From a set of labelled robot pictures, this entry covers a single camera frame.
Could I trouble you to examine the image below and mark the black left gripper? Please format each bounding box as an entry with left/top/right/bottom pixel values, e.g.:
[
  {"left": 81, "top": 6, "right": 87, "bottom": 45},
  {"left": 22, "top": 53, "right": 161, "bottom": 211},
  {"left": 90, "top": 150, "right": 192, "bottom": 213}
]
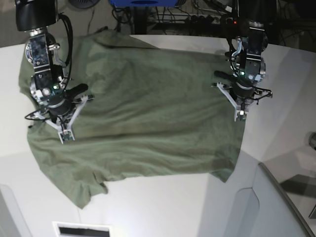
[{"left": 232, "top": 82, "right": 254, "bottom": 104}]

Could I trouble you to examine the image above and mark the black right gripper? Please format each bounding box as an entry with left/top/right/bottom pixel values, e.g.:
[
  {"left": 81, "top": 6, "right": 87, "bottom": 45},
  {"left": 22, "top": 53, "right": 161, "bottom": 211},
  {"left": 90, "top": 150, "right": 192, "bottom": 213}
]
[{"left": 48, "top": 83, "right": 88, "bottom": 117}]

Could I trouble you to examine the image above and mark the green t-shirt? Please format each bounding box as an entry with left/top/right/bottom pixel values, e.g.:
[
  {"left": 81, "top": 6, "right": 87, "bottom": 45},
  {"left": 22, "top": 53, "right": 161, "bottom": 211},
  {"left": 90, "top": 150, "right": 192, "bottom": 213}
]
[{"left": 27, "top": 30, "right": 245, "bottom": 208}]

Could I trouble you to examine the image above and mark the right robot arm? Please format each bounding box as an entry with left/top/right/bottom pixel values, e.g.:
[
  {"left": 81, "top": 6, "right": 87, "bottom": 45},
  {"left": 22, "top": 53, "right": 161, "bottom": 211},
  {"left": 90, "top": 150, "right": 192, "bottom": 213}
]
[{"left": 15, "top": 0, "right": 88, "bottom": 117}]

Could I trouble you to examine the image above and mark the black power strip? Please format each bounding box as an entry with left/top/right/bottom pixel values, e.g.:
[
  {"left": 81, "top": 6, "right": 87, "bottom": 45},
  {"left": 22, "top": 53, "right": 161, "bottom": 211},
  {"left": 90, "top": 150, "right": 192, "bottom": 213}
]
[{"left": 185, "top": 14, "right": 238, "bottom": 28}]

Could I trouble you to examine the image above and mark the blue box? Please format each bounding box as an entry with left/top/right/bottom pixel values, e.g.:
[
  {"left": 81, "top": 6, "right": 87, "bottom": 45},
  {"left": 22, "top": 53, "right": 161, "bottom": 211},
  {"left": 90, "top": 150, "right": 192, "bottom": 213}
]
[{"left": 110, "top": 0, "right": 178, "bottom": 7}]

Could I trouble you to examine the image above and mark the black table leg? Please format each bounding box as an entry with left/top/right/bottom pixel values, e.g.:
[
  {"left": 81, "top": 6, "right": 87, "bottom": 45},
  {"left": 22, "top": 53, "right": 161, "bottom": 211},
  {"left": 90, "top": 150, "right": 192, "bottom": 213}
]
[{"left": 133, "top": 7, "right": 148, "bottom": 35}]

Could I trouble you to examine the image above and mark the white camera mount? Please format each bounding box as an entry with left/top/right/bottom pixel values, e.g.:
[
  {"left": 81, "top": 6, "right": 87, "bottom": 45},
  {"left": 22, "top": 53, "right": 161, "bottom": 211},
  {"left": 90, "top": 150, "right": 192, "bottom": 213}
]
[
  {"left": 31, "top": 95, "right": 94, "bottom": 144},
  {"left": 211, "top": 81, "right": 274, "bottom": 122}
]

